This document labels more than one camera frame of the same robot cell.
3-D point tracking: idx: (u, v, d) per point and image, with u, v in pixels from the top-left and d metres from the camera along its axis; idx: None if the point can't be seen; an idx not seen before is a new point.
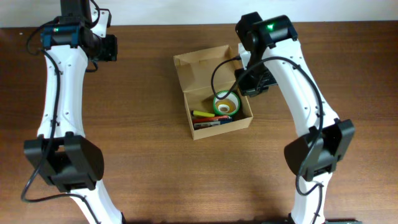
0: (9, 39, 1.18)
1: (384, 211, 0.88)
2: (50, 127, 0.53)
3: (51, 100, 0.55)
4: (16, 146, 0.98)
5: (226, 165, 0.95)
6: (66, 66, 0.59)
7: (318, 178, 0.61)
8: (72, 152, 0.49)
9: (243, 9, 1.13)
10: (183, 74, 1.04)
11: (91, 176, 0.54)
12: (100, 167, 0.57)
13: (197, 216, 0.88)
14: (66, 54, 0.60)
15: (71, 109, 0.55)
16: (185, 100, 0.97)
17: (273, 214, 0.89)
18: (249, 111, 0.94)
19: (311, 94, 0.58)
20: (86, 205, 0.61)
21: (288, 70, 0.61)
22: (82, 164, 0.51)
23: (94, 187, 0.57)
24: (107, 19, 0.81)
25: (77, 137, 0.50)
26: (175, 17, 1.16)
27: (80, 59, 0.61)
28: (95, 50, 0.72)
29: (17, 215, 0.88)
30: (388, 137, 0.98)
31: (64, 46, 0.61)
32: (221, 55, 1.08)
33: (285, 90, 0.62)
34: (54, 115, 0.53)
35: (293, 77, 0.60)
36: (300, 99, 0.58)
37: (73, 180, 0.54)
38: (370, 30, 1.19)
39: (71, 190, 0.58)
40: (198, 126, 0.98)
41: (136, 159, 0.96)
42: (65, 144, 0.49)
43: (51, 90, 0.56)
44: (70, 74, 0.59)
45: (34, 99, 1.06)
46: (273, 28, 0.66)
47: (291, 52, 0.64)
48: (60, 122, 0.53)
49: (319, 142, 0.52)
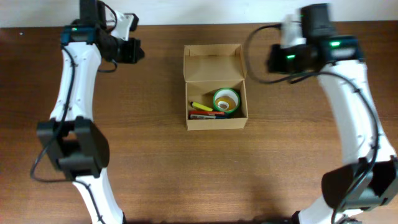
0: (10, 40, 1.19)
1: (384, 211, 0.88)
2: (62, 111, 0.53)
3: (65, 88, 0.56)
4: (16, 146, 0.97)
5: (226, 165, 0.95)
6: (81, 60, 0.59)
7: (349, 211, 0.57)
8: (81, 133, 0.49)
9: (244, 9, 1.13)
10: (190, 67, 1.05)
11: (96, 162, 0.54)
12: (106, 154, 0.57)
13: (198, 215, 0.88)
14: (82, 49, 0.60)
15: (83, 97, 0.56)
16: (185, 90, 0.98)
17: (273, 214, 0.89)
18: (245, 111, 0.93)
19: (370, 124, 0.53)
20: (89, 195, 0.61)
21: (347, 93, 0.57)
22: (89, 148, 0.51)
23: (99, 174, 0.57)
24: (131, 22, 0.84)
25: (86, 121, 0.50)
26: (176, 17, 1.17)
27: (94, 55, 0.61)
28: (112, 52, 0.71)
29: (17, 215, 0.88)
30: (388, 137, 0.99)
31: (80, 43, 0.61)
32: (231, 53, 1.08)
33: (337, 109, 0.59)
34: (67, 101, 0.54)
35: (350, 101, 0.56)
36: (354, 122, 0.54)
37: (79, 165, 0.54)
38: None
39: (76, 178, 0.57)
40: (194, 117, 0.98)
41: (137, 159, 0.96)
42: (74, 126, 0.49)
43: (66, 79, 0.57)
44: (84, 66, 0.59)
45: (33, 99, 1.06)
46: (338, 46, 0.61)
47: (352, 75, 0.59)
48: (72, 107, 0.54)
49: (369, 176, 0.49)
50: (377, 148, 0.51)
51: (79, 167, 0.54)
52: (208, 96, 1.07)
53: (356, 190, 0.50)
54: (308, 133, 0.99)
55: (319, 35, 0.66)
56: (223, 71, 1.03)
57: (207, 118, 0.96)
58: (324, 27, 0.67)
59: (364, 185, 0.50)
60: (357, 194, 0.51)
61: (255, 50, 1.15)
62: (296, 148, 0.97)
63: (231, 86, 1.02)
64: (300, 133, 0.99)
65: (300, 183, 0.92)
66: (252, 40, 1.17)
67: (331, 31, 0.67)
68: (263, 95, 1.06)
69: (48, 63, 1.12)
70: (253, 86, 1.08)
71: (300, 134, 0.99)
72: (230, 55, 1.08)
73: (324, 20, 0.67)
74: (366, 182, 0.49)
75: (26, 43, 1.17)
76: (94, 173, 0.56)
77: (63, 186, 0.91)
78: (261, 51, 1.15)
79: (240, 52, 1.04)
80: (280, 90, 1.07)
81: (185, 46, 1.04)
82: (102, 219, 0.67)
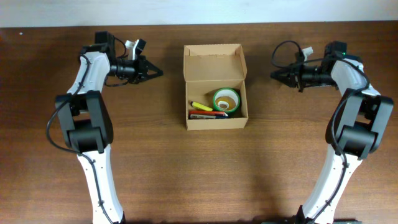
0: (9, 39, 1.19)
1: (384, 211, 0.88)
2: (78, 87, 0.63)
3: (81, 74, 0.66)
4: (16, 145, 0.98)
5: (226, 165, 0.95)
6: (95, 60, 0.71)
7: (348, 157, 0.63)
8: (92, 99, 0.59)
9: (243, 9, 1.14)
10: (190, 67, 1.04)
11: (101, 132, 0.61)
12: (110, 132, 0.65)
13: (197, 215, 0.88)
14: (96, 55, 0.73)
15: (95, 81, 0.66)
16: (185, 90, 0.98)
17: (273, 214, 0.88)
18: (245, 111, 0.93)
19: (361, 77, 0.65)
20: (93, 173, 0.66)
21: (344, 65, 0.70)
22: (97, 116, 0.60)
23: (103, 149, 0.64)
24: (138, 43, 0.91)
25: (96, 92, 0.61)
26: (175, 17, 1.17)
27: (105, 61, 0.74)
28: (119, 68, 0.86)
29: (17, 215, 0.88)
30: (388, 137, 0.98)
31: (94, 51, 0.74)
32: (231, 53, 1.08)
33: (339, 81, 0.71)
34: (81, 82, 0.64)
35: (347, 68, 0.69)
36: (348, 81, 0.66)
37: (85, 135, 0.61)
38: (369, 30, 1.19)
39: (83, 153, 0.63)
40: (194, 117, 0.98)
41: (137, 159, 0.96)
42: (86, 95, 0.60)
43: (82, 70, 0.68)
44: (97, 65, 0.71)
45: (33, 98, 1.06)
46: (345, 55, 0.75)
47: (356, 63, 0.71)
48: (86, 86, 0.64)
49: (354, 97, 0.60)
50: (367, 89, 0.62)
51: (84, 139, 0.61)
52: (208, 96, 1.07)
53: (345, 112, 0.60)
54: (309, 133, 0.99)
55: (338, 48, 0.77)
56: (222, 71, 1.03)
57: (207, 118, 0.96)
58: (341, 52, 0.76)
59: (353, 109, 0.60)
60: (346, 121, 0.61)
61: (255, 50, 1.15)
62: (296, 148, 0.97)
63: (231, 86, 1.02)
64: (300, 133, 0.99)
65: (300, 183, 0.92)
66: (251, 40, 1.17)
67: (344, 48, 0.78)
68: (263, 95, 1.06)
69: (48, 63, 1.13)
70: (253, 86, 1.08)
71: (300, 134, 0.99)
72: (230, 55, 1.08)
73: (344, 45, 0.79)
74: (352, 104, 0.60)
75: (25, 43, 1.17)
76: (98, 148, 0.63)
77: (63, 186, 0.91)
78: (261, 51, 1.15)
79: (240, 52, 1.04)
80: (280, 90, 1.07)
81: (185, 46, 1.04)
82: (104, 207, 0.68)
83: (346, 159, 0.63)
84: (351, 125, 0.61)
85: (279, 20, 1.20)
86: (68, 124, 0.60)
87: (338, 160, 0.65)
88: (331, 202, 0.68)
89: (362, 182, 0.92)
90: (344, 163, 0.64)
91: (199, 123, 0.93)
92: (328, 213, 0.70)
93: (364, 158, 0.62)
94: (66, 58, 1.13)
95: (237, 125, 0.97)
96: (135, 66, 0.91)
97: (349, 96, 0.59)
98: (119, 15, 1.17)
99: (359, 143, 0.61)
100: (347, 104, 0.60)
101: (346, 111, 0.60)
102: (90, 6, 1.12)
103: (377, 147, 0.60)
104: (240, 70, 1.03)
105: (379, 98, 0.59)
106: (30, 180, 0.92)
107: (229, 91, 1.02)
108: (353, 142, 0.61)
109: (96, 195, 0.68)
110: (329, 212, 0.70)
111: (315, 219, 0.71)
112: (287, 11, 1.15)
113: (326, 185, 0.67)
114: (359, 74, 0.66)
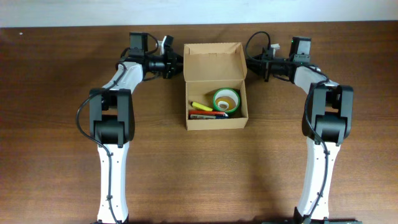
0: (10, 40, 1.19)
1: (384, 211, 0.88)
2: (111, 85, 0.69)
3: (117, 76, 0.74)
4: (17, 145, 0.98)
5: (226, 164, 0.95)
6: (130, 68, 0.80)
7: (328, 144, 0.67)
8: (122, 97, 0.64)
9: (243, 9, 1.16)
10: (190, 66, 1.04)
11: (124, 127, 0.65)
12: (132, 130, 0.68)
13: (198, 215, 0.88)
14: (131, 64, 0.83)
15: (129, 83, 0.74)
16: (186, 90, 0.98)
17: (274, 214, 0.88)
18: (245, 111, 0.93)
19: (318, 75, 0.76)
20: (109, 165, 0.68)
21: (302, 70, 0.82)
22: (123, 111, 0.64)
23: (122, 144, 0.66)
24: (166, 39, 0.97)
25: (127, 91, 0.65)
26: (175, 16, 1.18)
27: (138, 70, 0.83)
28: (150, 68, 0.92)
29: (17, 214, 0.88)
30: (389, 136, 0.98)
31: (131, 62, 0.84)
32: (231, 51, 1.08)
33: (303, 84, 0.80)
34: (116, 81, 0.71)
35: (306, 72, 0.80)
36: (309, 78, 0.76)
37: (109, 127, 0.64)
38: (370, 30, 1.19)
39: (103, 144, 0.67)
40: (193, 117, 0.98)
41: (137, 159, 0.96)
42: (118, 92, 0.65)
43: (119, 73, 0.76)
44: (133, 71, 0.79)
45: (33, 98, 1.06)
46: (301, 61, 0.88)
47: (313, 65, 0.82)
48: (119, 84, 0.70)
49: (318, 91, 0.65)
50: (328, 82, 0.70)
51: (107, 132, 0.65)
52: (208, 96, 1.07)
53: (315, 106, 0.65)
54: None
55: (301, 53, 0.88)
56: (222, 70, 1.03)
57: (207, 118, 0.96)
58: (305, 54, 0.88)
59: (320, 101, 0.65)
60: (318, 112, 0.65)
61: (255, 50, 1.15)
62: (297, 148, 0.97)
63: (230, 85, 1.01)
64: (300, 133, 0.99)
65: (300, 183, 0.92)
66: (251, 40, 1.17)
67: (306, 51, 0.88)
68: (263, 95, 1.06)
69: (48, 63, 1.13)
70: (253, 86, 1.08)
71: (300, 134, 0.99)
72: (230, 54, 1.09)
73: (306, 45, 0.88)
74: (318, 97, 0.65)
75: (25, 43, 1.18)
76: (118, 142, 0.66)
77: (63, 186, 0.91)
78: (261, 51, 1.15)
79: (240, 50, 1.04)
80: (280, 90, 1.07)
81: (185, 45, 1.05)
82: (111, 202, 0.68)
83: (326, 147, 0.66)
84: (323, 116, 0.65)
85: (278, 20, 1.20)
86: (96, 114, 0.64)
87: (319, 149, 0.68)
88: (323, 194, 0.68)
89: (362, 182, 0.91)
90: (324, 151, 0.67)
91: (198, 122, 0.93)
92: (322, 207, 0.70)
93: (341, 143, 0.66)
94: (66, 58, 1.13)
95: (237, 125, 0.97)
96: (163, 60, 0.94)
97: (313, 89, 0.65)
98: (119, 15, 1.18)
99: (333, 129, 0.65)
100: (314, 98, 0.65)
101: (315, 103, 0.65)
102: (91, 7, 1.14)
103: (349, 131, 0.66)
104: (240, 68, 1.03)
105: (340, 87, 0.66)
106: (30, 180, 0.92)
107: (229, 92, 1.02)
108: (328, 130, 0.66)
109: (106, 190, 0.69)
110: (323, 205, 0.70)
111: (311, 215, 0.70)
112: (286, 11, 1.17)
113: (314, 176, 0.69)
114: (318, 73, 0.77)
